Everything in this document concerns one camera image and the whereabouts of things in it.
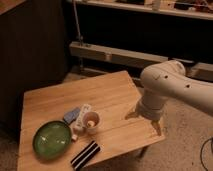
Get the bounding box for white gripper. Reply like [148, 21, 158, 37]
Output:
[125, 100, 164, 136]

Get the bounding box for white bottle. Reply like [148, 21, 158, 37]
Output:
[72, 104, 91, 141]

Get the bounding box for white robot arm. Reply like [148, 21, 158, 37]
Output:
[125, 60, 213, 135]

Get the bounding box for white cup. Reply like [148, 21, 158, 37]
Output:
[82, 112, 100, 134]

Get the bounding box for blue sponge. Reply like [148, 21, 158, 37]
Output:
[63, 108, 80, 124]

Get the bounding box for metal pole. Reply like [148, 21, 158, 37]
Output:
[72, 0, 83, 46]

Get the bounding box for upper shelf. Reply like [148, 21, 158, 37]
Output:
[75, 0, 213, 21]

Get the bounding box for dark cabinet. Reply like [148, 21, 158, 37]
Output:
[0, 0, 68, 130]

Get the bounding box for metal rail beam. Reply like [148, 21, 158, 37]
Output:
[69, 41, 213, 81]

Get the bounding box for black cable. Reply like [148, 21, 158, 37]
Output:
[199, 136, 213, 171]

